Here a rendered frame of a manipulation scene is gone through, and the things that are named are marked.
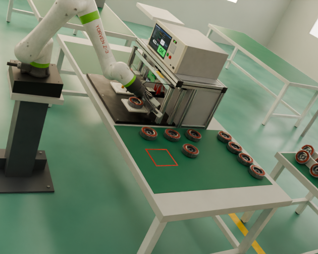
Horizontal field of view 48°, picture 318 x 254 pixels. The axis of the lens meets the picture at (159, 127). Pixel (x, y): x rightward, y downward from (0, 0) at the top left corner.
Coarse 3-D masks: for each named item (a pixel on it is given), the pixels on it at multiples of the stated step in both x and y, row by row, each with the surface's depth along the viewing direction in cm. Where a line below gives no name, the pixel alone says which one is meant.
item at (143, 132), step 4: (144, 128) 230; (148, 128) 232; (140, 132) 227; (144, 132) 225; (148, 132) 230; (152, 132) 231; (156, 132) 231; (144, 136) 225; (148, 136) 224; (152, 136) 225; (156, 136) 228; (152, 140) 227
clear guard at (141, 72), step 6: (132, 66) 236; (138, 66) 239; (144, 66) 243; (138, 72) 230; (144, 72) 233; (150, 72) 237; (138, 78) 226; (144, 78) 225; (150, 78) 228; (156, 78) 232; (162, 78) 236; (168, 84) 231
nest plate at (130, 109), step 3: (123, 99) 254; (126, 99) 255; (123, 102) 251; (126, 102) 251; (126, 105) 248; (129, 105) 249; (129, 108) 246; (132, 108) 247; (135, 108) 249; (141, 108) 252; (144, 108) 254; (129, 111) 244; (132, 111) 246; (135, 111) 247; (138, 111) 248; (141, 111) 249; (144, 111) 250; (147, 111) 252
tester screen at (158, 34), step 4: (156, 28) 257; (160, 28) 253; (156, 32) 257; (160, 32) 253; (164, 32) 248; (152, 36) 261; (156, 36) 256; (160, 36) 252; (164, 36) 248; (168, 36) 244; (152, 40) 261; (156, 40) 256; (160, 40) 252; (164, 40) 248; (168, 40) 244; (156, 44) 256; (160, 44) 252; (168, 44) 244; (164, 48) 248
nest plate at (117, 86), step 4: (112, 84) 268; (116, 84) 271; (120, 84) 273; (116, 88) 265; (120, 88) 267; (124, 88) 270; (116, 92) 261; (120, 92) 262; (124, 92) 264; (128, 92) 266
